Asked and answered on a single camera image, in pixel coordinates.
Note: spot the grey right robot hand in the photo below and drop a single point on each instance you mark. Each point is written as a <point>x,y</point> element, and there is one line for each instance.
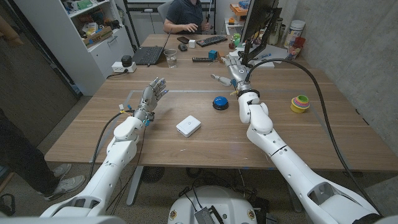
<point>239,73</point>

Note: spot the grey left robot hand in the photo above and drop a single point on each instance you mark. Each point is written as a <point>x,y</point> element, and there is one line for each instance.
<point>150,95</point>

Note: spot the reach grabber stick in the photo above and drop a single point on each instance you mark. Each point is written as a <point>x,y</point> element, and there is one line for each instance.
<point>210,11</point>

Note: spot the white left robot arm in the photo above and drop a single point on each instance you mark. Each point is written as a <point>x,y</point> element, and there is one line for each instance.
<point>119,152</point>

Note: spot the blue button with black base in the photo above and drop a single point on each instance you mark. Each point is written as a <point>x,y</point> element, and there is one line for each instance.
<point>220,102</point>

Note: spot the white square box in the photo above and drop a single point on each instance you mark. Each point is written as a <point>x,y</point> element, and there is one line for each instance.
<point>188,126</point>

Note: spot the colourful stacked cups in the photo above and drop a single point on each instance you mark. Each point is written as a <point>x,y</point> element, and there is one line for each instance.
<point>300,102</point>

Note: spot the cardboard box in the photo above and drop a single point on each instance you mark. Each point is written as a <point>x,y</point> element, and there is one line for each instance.
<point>98,36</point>

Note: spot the grey box on torso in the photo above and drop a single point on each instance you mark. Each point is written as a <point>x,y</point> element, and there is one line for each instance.
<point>204,216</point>

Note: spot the black monitor stand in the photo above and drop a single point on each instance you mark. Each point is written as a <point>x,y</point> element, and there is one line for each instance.
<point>247,54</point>

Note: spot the orange block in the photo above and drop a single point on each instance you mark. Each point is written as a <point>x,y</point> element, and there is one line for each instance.
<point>220,56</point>

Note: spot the blue pen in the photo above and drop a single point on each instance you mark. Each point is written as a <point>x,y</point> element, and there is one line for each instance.
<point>264,56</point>

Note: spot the blue cube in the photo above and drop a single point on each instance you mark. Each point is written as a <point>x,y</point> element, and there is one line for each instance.
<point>212,54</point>

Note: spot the green toy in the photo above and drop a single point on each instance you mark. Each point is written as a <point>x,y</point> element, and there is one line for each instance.
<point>236,40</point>

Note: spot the black laptop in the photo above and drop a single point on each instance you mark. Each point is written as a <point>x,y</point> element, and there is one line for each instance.
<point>147,55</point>

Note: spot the black remote control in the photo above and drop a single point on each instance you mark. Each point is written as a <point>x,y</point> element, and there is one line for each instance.
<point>202,59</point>

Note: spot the clear drinking glass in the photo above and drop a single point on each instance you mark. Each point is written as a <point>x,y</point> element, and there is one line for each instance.
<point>170,59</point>

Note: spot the black plug adapter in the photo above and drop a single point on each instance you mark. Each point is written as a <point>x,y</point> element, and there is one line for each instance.
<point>126,60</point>

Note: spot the black keyboard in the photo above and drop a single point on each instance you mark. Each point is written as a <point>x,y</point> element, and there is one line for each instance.
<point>212,40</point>

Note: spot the white power strip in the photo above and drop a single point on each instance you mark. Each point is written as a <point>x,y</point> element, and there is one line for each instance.
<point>116,67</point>

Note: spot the white paper sheet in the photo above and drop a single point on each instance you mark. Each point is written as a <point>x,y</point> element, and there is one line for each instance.
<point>278,51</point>

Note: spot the dark bottle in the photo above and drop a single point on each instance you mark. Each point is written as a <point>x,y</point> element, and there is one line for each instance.
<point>275,31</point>

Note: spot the small white cube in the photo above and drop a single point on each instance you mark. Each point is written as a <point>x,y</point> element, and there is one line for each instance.
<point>192,43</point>

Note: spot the black computer mouse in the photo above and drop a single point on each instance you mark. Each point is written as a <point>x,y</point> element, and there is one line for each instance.
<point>183,47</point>

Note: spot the black computer monitor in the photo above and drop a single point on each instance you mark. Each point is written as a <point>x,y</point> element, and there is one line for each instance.
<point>258,15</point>

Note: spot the orange tray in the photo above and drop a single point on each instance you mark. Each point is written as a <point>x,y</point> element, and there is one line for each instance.
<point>237,9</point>

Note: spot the dark smartphone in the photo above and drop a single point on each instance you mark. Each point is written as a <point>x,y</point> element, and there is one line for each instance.
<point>183,40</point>

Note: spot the white printed canister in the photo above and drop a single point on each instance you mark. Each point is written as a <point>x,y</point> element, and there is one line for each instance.
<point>294,31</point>

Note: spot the round black floor fan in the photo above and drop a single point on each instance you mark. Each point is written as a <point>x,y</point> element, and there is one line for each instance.
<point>152,173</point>

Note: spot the white shelf cabinet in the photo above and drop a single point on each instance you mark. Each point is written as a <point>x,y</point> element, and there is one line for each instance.
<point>77,62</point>

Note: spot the seated person in dark shirt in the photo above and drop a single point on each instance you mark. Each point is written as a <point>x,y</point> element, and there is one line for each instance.
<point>185,14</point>

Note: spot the grey table leg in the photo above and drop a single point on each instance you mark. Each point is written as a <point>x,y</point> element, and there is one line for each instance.
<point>295,199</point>
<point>134,186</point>

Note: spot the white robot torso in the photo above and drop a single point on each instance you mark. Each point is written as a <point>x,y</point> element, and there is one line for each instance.
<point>224,202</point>

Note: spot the standing person in dark trousers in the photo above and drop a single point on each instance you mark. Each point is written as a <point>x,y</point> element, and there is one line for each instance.
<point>21,155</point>

